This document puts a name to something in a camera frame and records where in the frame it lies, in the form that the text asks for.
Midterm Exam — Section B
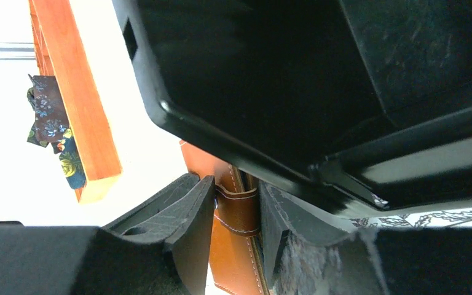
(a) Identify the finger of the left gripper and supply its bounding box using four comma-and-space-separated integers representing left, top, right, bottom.
103, 173, 200, 230

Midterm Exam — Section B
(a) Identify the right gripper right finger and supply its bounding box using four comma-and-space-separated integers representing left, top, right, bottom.
259, 181, 355, 294

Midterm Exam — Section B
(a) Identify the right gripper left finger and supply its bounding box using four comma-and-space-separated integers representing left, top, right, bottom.
120, 176, 215, 294

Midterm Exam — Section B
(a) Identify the brown leather card holder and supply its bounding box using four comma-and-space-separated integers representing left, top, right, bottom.
180, 140, 270, 294

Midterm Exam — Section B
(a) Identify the black card box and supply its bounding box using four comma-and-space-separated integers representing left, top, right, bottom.
113, 1, 472, 218

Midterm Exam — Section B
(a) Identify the orange wooden compartment tray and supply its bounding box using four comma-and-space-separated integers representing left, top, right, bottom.
29, 1, 122, 204

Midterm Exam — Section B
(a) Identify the floral patterned table mat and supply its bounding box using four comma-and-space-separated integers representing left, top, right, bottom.
350, 208, 472, 228

